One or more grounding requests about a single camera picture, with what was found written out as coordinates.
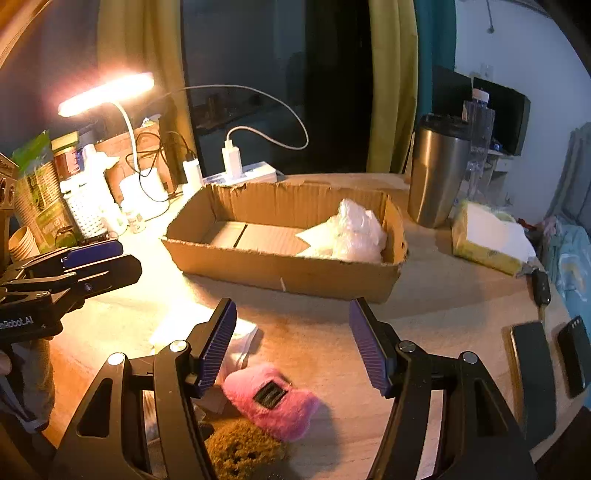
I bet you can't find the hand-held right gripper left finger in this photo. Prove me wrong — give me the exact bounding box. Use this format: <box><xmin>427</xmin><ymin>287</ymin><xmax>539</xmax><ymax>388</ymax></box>
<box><xmin>51</xmin><ymin>298</ymin><xmax>238</xmax><ymax>480</ymax></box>

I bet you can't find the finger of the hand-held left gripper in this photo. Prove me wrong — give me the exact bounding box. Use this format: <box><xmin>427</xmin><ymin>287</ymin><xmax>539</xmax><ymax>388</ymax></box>
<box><xmin>4</xmin><ymin>255</ymin><xmax>143</xmax><ymax>296</ymax></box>
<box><xmin>21</xmin><ymin>239</ymin><xmax>124</xmax><ymax>273</ymax></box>

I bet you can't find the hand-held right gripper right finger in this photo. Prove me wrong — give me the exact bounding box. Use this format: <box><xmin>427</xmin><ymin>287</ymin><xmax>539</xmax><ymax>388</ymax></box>
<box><xmin>348</xmin><ymin>298</ymin><xmax>539</xmax><ymax>480</ymax></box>

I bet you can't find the white cloth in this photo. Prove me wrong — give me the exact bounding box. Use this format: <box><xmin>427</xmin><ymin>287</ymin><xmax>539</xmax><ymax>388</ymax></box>
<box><xmin>150</xmin><ymin>318</ymin><xmax>259</xmax><ymax>414</ymax></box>

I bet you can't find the cardboard box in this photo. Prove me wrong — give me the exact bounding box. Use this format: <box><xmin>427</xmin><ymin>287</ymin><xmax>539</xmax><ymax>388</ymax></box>
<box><xmin>161</xmin><ymin>181</ymin><xmax>409</xmax><ymax>304</ymax></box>

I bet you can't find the pink fluffy pouch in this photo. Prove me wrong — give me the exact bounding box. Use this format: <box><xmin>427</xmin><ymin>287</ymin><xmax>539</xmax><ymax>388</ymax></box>
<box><xmin>222</xmin><ymin>362</ymin><xmax>321</xmax><ymax>442</ymax></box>

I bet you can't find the brown plush toy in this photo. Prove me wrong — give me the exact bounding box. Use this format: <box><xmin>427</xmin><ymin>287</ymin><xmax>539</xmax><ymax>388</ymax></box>
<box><xmin>203</xmin><ymin>418</ymin><xmax>289</xmax><ymax>468</ymax></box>

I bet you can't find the white plastic basket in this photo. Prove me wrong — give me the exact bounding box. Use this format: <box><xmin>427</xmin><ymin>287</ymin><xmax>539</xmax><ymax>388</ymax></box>
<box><xmin>60</xmin><ymin>178</ymin><xmax>125</xmax><ymax>241</ymax></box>

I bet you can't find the stack of paper cups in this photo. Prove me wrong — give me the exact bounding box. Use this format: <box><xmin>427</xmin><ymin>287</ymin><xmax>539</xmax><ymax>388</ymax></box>
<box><xmin>8</xmin><ymin>226</ymin><xmax>42</xmax><ymax>264</ymax></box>

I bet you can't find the green packet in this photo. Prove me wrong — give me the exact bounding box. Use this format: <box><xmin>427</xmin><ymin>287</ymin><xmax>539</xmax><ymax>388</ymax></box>
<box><xmin>11</xmin><ymin>130</ymin><xmax>75</xmax><ymax>252</ymax></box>

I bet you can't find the white tissue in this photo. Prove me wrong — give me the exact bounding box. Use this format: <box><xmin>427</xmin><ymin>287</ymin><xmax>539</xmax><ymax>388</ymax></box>
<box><xmin>81</xmin><ymin>144</ymin><xmax>118</xmax><ymax>182</ymax></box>

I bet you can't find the clear plastic bag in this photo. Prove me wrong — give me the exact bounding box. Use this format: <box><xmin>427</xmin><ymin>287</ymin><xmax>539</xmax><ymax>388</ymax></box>
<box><xmin>295</xmin><ymin>198</ymin><xmax>389</xmax><ymax>264</ymax></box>

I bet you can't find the white desk lamp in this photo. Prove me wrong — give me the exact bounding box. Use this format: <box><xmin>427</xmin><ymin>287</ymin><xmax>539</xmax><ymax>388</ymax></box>
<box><xmin>58</xmin><ymin>72</ymin><xmax>171</xmax><ymax>217</ymax></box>

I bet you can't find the black phone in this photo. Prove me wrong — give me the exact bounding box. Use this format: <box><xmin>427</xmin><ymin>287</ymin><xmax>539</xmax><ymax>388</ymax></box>
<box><xmin>510</xmin><ymin>320</ymin><xmax>557</xmax><ymax>446</ymax></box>
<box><xmin>556</xmin><ymin>315</ymin><xmax>588</xmax><ymax>398</ymax></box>

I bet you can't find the white power strip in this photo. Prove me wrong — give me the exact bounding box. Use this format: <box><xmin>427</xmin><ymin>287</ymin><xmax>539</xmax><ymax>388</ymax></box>
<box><xmin>203</xmin><ymin>161</ymin><xmax>278</xmax><ymax>188</ymax></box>

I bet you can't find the black car key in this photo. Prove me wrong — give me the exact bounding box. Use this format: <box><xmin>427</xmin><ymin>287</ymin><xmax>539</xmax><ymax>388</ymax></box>
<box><xmin>531</xmin><ymin>268</ymin><xmax>552</xmax><ymax>308</ymax></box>

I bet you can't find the steel tumbler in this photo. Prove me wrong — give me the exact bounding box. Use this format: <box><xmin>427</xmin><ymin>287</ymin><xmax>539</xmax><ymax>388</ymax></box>
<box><xmin>407</xmin><ymin>113</ymin><xmax>472</xmax><ymax>229</ymax></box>

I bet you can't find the yellow curtain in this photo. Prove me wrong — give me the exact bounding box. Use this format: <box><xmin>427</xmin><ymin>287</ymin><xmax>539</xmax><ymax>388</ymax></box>
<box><xmin>367</xmin><ymin>0</ymin><xmax>419</xmax><ymax>174</ymax></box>
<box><xmin>97</xmin><ymin>0</ymin><xmax>199</xmax><ymax>181</ymax></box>

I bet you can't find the light blue bedding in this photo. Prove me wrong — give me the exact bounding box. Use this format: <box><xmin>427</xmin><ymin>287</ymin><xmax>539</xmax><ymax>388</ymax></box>
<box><xmin>545</xmin><ymin>217</ymin><xmax>591</xmax><ymax>324</ymax></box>

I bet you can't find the clear plastic water bottle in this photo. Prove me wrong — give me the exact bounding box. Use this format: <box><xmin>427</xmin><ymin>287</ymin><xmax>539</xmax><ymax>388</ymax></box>
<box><xmin>462</xmin><ymin>89</ymin><xmax>496</xmax><ymax>204</ymax></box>

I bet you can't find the black monitor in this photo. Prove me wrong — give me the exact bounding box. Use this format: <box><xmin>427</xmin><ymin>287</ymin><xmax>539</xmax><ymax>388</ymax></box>
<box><xmin>431</xmin><ymin>65</ymin><xmax>532</xmax><ymax>155</ymax></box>

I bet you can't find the teal curtain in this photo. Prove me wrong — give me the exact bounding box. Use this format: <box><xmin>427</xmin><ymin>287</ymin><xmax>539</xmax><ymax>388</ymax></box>
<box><xmin>413</xmin><ymin>0</ymin><xmax>458</xmax><ymax>121</ymax></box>

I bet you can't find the black cable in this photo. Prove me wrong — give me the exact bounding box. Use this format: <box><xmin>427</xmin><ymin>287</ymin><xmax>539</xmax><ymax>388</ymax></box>
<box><xmin>124</xmin><ymin>131</ymin><xmax>195</xmax><ymax>185</ymax></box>

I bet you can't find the white charger with cable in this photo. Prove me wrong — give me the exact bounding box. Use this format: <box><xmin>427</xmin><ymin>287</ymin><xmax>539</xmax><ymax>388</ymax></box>
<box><xmin>222</xmin><ymin>144</ymin><xmax>242</xmax><ymax>178</ymax></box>

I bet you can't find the white cable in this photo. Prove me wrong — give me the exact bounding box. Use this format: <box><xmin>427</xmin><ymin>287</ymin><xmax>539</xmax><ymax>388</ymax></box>
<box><xmin>168</xmin><ymin>84</ymin><xmax>309</xmax><ymax>151</ymax></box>

